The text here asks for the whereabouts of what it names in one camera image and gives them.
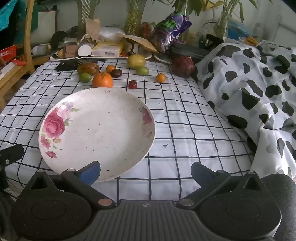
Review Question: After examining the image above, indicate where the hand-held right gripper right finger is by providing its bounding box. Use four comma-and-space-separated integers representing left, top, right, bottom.
177, 161, 270, 208

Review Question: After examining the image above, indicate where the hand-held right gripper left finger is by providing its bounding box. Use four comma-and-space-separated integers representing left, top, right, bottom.
23, 161, 115, 208

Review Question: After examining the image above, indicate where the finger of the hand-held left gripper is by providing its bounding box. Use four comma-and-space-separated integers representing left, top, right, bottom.
0, 145, 24, 189

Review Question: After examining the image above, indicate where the white floral plate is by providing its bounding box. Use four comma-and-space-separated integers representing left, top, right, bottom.
38, 87, 156, 183

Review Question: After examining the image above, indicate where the large orange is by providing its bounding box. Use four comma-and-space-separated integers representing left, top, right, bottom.
92, 72, 114, 88

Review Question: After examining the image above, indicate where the brown mango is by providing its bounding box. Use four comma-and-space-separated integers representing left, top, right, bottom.
77, 62, 100, 76

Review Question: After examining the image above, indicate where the white checked cloth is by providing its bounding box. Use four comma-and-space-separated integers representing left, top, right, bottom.
0, 58, 257, 204

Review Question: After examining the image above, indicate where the red box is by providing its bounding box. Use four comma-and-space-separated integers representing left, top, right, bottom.
0, 45, 23, 61

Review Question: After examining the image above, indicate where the white tray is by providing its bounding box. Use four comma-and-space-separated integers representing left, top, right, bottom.
50, 50, 153, 62

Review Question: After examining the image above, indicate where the dark red fruit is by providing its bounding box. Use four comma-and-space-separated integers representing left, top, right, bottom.
171, 56, 196, 78

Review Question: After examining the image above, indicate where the cow print blanket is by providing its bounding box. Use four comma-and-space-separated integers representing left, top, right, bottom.
196, 40, 296, 180

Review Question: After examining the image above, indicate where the wooden chair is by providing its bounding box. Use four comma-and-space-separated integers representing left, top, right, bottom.
0, 0, 36, 112

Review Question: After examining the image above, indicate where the small white dish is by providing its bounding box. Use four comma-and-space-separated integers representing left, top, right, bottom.
154, 53, 174, 63

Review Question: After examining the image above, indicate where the brown block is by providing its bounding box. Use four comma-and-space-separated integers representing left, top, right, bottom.
63, 44, 80, 57

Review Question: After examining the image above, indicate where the yellow mango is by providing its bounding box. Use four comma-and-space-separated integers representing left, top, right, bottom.
126, 54, 147, 69

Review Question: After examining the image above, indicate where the white cylinder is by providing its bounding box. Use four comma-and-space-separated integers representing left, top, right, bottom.
77, 44, 92, 57

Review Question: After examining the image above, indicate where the black cloth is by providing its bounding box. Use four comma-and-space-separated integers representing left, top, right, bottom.
51, 31, 68, 50

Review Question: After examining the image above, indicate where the pale yellow box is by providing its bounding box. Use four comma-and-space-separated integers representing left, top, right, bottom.
92, 42, 125, 57

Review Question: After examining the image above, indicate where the small black box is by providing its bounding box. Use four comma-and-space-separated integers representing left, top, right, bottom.
199, 34, 223, 47

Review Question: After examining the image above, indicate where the teal cloth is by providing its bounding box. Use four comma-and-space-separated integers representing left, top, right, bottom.
0, 0, 38, 32

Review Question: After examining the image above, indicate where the kraft paper envelope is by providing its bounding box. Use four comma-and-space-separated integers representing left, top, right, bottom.
116, 33, 159, 53

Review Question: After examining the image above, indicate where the clear plastic bag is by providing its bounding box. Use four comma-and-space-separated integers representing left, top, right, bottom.
99, 26, 126, 41

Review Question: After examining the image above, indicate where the purple snack bag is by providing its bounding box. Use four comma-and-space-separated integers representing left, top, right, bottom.
150, 13, 192, 54

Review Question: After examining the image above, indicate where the brown paper bag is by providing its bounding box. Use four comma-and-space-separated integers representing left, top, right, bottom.
85, 18, 100, 41

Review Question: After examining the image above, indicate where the blue plastic bag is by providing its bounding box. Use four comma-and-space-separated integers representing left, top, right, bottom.
228, 21, 250, 39

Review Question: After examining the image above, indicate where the bamboo in glass vase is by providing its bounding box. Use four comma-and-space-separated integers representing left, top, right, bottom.
214, 0, 258, 40

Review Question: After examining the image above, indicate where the braided trunk plant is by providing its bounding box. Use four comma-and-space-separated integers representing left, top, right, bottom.
125, 0, 146, 36
77, 0, 95, 35

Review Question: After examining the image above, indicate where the green leafy plant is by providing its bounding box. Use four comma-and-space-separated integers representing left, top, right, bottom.
172, 0, 210, 16

